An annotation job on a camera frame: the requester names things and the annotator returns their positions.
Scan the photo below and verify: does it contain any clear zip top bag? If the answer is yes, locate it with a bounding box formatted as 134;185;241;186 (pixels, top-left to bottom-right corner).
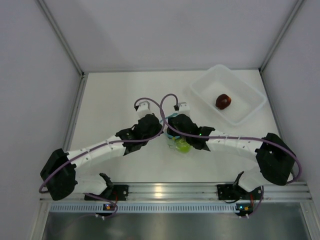
163;126;191;154

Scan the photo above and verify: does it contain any red fake apple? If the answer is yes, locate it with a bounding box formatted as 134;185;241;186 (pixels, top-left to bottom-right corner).
215;94;232;110

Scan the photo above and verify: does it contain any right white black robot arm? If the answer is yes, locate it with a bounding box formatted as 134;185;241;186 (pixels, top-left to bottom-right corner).
167;114;296;199

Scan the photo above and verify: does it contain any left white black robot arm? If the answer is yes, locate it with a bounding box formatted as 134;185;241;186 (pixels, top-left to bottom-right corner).
39;113;164;201

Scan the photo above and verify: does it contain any green fake food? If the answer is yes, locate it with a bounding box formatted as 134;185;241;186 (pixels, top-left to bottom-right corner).
173;138;191;154

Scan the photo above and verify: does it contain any clear plastic bin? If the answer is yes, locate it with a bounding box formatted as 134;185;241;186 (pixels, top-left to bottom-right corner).
189;64;267;126

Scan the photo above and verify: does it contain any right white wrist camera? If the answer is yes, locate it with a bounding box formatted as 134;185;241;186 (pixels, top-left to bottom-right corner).
173;102;191;117

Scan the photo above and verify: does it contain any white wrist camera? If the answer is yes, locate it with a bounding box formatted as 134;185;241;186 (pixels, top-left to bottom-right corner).
134;100;152;119
173;102;191;117

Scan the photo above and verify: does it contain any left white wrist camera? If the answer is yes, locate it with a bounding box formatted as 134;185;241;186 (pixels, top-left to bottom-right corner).
134;100;152;119

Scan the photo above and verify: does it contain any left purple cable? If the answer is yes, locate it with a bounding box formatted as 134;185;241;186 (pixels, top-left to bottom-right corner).
38;96;167;195

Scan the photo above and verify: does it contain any purple cable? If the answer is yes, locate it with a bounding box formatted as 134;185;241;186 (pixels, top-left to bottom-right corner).
38;96;167;195
159;93;304;215

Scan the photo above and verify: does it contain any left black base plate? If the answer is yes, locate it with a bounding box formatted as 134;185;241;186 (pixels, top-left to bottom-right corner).
91;184;129;201

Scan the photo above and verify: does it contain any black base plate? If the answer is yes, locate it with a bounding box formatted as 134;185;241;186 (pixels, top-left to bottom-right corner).
216;184;262;201
91;184;129;201

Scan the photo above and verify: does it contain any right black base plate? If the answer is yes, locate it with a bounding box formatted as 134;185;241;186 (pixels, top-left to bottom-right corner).
216;184;262;201

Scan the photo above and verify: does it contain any white slotted cable duct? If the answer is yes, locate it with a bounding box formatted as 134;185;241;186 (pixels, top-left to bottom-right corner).
49;202;251;214

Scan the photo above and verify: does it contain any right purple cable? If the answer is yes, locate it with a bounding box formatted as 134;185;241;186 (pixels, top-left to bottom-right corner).
159;93;304;215

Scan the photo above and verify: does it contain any aluminium mounting rail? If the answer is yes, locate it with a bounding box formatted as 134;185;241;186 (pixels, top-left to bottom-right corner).
39;181;312;202

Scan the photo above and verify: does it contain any left aluminium frame post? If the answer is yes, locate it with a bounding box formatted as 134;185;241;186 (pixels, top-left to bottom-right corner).
35;0;85;77

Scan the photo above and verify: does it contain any aluminium frame post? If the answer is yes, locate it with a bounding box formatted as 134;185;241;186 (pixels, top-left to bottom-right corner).
258;0;306;73
35;0;85;77

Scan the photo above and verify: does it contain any right aluminium frame post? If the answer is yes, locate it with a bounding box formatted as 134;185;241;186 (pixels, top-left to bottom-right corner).
258;0;306;73

